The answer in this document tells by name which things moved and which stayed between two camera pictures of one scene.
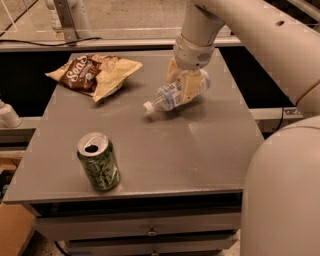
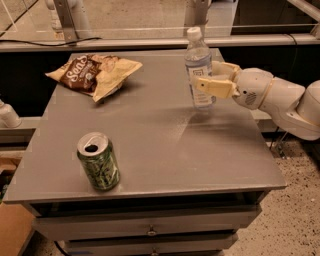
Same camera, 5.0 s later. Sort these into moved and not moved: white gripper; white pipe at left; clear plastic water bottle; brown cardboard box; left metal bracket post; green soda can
Moved: clear plastic water bottle; white gripper
Not moved: green soda can; white pipe at left; left metal bracket post; brown cardboard box
